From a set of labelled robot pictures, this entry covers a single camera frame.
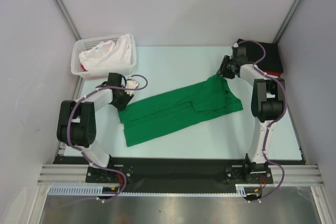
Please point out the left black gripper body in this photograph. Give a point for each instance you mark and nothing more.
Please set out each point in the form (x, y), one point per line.
(124, 98)

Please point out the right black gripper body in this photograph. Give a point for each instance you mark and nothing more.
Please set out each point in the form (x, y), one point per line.
(234, 62)

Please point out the green t shirt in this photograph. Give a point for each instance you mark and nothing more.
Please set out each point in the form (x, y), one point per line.
(178, 109)

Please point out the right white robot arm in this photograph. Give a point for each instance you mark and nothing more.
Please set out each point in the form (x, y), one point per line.
(268, 100)

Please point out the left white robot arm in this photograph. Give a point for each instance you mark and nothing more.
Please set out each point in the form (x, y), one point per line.
(77, 119)

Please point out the folded black t shirt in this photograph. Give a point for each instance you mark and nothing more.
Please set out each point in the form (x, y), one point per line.
(266, 55)

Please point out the folded red t shirt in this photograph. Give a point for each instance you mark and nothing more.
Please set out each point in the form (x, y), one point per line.
(274, 74)

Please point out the white t shirt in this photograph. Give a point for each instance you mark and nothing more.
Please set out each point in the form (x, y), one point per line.
(108, 55)

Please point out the red t shirt in basket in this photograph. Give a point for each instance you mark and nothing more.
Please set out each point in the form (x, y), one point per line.
(84, 68)

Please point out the white plastic laundry basket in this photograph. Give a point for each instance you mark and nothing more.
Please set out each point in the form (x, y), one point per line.
(87, 44)

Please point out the black front mat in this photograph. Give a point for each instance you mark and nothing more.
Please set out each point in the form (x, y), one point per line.
(169, 186)

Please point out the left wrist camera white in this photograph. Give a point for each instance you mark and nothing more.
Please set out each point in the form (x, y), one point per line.
(131, 86)

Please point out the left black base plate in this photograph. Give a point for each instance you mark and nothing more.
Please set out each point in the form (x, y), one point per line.
(102, 176)

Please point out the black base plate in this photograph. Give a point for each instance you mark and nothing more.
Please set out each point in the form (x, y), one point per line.
(102, 176)
(249, 173)

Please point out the aluminium front rail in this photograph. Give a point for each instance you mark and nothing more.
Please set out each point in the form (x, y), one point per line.
(289, 175)

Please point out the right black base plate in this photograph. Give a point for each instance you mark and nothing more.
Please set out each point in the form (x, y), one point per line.
(249, 173)

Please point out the right aluminium corner post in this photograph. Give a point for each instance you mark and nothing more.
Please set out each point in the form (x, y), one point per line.
(287, 20)

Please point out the aluminium corner post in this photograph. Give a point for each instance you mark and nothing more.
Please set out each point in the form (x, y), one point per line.
(287, 20)
(67, 18)

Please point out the left slotted cable duct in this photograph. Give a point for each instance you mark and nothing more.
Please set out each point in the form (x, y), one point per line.
(83, 190)

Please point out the slotted cable duct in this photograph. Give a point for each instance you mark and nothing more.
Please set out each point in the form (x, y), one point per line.
(249, 192)
(83, 190)

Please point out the right slotted cable duct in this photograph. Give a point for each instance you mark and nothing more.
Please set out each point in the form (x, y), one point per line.
(249, 192)

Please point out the left aluminium corner post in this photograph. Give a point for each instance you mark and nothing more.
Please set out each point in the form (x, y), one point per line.
(67, 18)

